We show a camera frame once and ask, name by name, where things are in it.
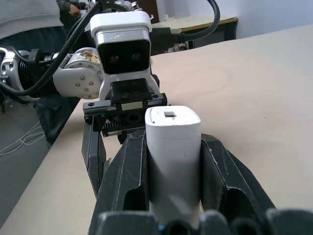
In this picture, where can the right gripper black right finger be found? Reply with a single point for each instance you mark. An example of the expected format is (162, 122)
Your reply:
(227, 176)

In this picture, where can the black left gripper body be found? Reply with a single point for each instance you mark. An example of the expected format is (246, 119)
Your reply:
(129, 91)

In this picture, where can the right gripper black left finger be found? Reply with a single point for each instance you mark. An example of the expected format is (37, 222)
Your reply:
(122, 176)

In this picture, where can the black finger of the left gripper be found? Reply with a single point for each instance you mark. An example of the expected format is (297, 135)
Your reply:
(94, 156)

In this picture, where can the white charger block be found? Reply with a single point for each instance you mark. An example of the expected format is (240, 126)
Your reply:
(173, 159)

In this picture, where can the person in dark jacket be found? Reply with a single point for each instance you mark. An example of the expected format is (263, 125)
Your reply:
(66, 7)

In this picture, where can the person in grey top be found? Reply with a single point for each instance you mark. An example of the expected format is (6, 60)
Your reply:
(24, 14)

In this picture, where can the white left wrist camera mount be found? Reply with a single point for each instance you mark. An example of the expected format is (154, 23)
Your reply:
(119, 24)

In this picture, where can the left robot arm with camera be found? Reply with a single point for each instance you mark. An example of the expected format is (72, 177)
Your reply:
(52, 69)

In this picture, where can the wooden desk with black frame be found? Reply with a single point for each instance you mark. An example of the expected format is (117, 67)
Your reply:
(195, 23)

